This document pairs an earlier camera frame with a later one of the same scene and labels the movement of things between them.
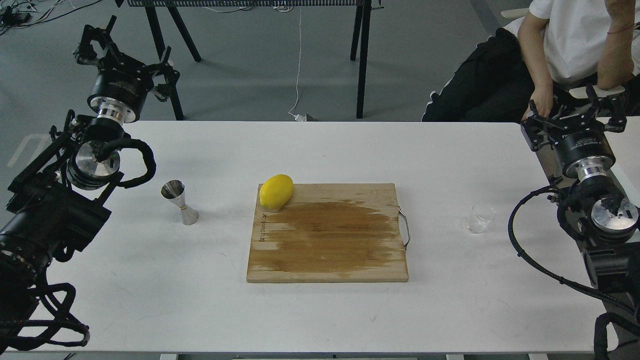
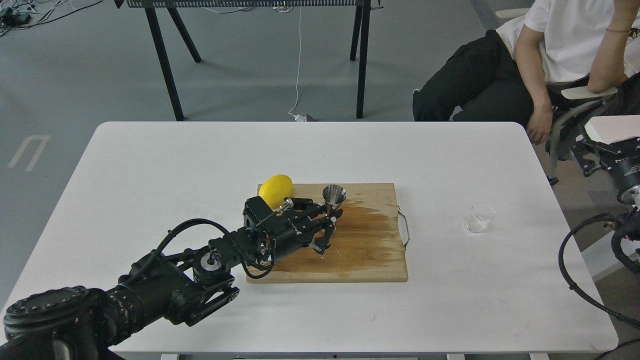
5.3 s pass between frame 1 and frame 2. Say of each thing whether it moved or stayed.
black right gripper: moved
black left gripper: moved
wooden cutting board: stayed
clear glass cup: stayed
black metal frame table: stayed
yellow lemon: stayed
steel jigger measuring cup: moved
